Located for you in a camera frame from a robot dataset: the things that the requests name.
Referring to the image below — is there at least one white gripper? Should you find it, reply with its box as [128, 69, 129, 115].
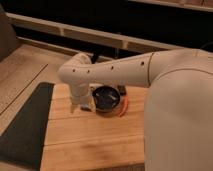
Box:
[69, 84, 92, 113]

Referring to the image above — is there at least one orange red pepper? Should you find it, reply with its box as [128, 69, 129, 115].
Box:
[118, 96, 129, 117]

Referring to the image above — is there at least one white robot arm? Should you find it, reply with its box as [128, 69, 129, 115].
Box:
[58, 48, 213, 171]

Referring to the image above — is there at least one dark round bowl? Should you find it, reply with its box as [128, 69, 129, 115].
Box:
[92, 86, 120, 112]

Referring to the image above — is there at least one wooden folding table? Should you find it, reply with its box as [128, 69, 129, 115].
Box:
[40, 84, 147, 171]

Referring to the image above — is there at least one black rectangular block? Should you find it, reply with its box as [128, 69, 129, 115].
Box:
[118, 85, 126, 95]

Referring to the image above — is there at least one black table leg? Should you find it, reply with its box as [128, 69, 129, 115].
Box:
[91, 53, 100, 64]

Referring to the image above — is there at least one dark floor mat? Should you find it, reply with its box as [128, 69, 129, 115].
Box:
[0, 82, 54, 171]

